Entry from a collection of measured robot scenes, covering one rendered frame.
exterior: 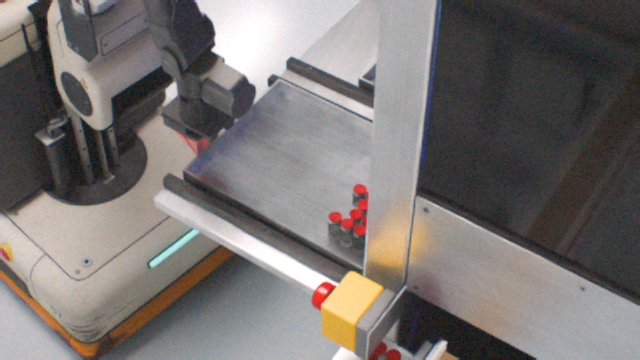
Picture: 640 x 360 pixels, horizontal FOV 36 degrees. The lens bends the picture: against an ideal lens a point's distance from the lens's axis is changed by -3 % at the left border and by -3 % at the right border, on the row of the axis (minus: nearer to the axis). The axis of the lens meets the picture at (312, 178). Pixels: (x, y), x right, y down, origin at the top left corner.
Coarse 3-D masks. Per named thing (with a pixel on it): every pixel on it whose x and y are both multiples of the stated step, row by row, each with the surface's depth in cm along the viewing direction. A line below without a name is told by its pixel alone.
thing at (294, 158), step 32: (288, 96) 175; (256, 128) 171; (288, 128) 171; (320, 128) 171; (352, 128) 170; (192, 160) 161; (224, 160) 166; (256, 160) 166; (288, 160) 166; (320, 160) 166; (352, 160) 166; (224, 192) 157; (256, 192) 161; (288, 192) 161; (320, 192) 161; (352, 192) 161; (288, 224) 157; (320, 224) 157; (352, 256) 153
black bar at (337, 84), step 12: (288, 60) 180; (300, 60) 180; (300, 72) 179; (312, 72) 177; (324, 72) 177; (324, 84) 177; (336, 84) 176; (348, 84) 175; (348, 96) 176; (360, 96) 174; (372, 96) 173
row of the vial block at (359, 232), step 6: (366, 216) 152; (366, 222) 151; (354, 228) 150; (360, 228) 150; (366, 228) 150; (354, 234) 150; (360, 234) 150; (354, 240) 151; (360, 240) 150; (354, 246) 152; (360, 246) 151; (360, 252) 152
